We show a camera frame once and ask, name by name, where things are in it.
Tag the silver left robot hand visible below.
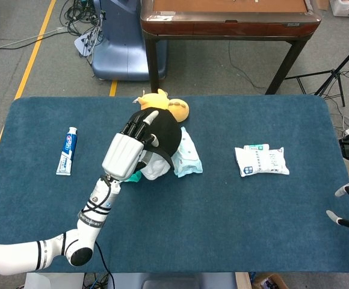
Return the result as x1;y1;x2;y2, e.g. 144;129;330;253
101;110;160;181

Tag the black baseball cap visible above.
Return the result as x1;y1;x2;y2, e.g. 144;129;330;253
128;107;182;168

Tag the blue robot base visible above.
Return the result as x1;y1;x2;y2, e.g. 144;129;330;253
90;0;168;81

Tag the white foam mannequin head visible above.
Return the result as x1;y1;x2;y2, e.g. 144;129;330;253
140;150;173;181

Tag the blue white toothpaste tube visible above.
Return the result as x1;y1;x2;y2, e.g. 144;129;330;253
55;126;78;176

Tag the light blue wipes pack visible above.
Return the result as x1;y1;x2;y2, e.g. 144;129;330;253
173;126;204;178

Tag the yellow plush toy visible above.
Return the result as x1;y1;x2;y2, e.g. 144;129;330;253
133;89;190;123

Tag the white blue-labelled tissue pack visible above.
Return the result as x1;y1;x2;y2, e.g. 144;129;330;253
234;146;290;178

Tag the white power strip with plugs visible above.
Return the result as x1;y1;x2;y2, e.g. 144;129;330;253
73;30;102;57

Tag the open cardboard box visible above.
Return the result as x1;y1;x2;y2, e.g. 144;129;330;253
235;272;287;289

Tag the blue table mat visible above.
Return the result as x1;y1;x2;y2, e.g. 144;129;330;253
0;96;349;274

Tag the grey blue robot torso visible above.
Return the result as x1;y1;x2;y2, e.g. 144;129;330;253
108;272;238;289

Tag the black tripod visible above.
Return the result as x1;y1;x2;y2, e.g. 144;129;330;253
284;35;349;108

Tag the brown mahjong table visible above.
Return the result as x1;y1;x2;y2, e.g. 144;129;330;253
140;0;323;96

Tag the white plastic crate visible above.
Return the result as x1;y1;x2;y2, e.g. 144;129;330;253
329;0;349;17

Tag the black cable bundle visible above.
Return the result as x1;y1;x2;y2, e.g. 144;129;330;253
59;0;106;37

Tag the long floor cable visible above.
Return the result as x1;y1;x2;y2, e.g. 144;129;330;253
0;26;70;54

